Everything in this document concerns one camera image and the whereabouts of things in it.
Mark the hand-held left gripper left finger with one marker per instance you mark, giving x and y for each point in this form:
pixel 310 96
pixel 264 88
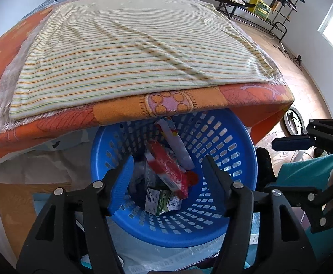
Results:
pixel 123 182

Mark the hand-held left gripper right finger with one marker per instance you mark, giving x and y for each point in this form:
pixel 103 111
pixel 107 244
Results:
pixel 212 174

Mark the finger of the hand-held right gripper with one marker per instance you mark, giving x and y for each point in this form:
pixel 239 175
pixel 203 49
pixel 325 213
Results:
pixel 292 143
pixel 297 195

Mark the blue plastic basket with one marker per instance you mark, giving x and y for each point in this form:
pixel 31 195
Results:
pixel 226 137

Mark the red cardboard box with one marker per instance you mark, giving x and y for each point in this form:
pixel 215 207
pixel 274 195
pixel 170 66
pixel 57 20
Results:
pixel 169 171

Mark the long white packet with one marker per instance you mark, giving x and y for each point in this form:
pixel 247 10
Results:
pixel 177 145

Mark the green tissue box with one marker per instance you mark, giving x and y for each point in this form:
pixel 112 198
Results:
pixel 163 202

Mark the black round hoop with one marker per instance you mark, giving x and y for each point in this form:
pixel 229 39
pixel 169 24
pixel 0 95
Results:
pixel 285 121

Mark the teal cloth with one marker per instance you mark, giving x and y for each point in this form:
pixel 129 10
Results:
pixel 306 171

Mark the orange floral blanket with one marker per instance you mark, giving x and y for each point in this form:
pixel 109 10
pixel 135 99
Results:
pixel 120 111

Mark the beige paper sheet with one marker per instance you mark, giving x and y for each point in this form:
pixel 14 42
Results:
pixel 40 165

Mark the black drying rack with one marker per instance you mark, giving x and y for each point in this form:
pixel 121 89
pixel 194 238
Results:
pixel 280 20

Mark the yellow plastic crate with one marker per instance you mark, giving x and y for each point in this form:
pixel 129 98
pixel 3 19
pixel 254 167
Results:
pixel 259 7

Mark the striped yellow towel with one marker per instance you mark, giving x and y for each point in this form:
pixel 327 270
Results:
pixel 126 48

